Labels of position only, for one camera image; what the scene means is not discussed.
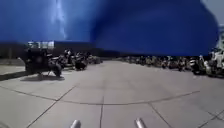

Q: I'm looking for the grey concrete slab pavement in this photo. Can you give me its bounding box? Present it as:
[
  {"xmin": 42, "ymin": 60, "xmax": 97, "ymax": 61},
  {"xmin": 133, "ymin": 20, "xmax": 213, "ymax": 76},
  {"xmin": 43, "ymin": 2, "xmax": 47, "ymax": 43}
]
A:
[{"xmin": 0, "ymin": 59, "xmax": 224, "ymax": 128}]

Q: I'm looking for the large blue covering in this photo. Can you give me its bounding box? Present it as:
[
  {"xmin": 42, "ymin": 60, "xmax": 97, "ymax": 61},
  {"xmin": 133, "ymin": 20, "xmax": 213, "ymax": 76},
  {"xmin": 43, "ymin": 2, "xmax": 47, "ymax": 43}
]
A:
[{"xmin": 0, "ymin": 0, "xmax": 220, "ymax": 57}]

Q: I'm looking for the robot's own part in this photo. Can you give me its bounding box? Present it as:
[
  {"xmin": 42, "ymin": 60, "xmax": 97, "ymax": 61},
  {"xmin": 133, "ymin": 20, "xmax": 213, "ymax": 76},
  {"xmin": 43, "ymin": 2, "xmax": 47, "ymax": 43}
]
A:
[
  {"xmin": 69, "ymin": 119, "xmax": 82, "ymax": 128},
  {"xmin": 134, "ymin": 117, "xmax": 147, "ymax": 128}
]

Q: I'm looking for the row of parked motorcycles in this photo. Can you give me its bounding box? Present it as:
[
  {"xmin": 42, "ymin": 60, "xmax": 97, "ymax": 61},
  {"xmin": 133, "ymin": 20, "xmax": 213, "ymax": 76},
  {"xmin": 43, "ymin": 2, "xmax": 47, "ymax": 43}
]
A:
[
  {"xmin": 117, "ymin": 47, "xmax": 224, "ymax": 79},
  {"xmin": 20, "ymin": 47, "xmax": 104, "ymax": 79}
]

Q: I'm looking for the building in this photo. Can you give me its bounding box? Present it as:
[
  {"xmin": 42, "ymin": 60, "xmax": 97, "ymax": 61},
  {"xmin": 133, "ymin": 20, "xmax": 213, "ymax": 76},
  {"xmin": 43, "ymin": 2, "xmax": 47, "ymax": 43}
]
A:
[{"xmin": 27, "ymin": 40, "xmax": 55, "ymax": 50}]

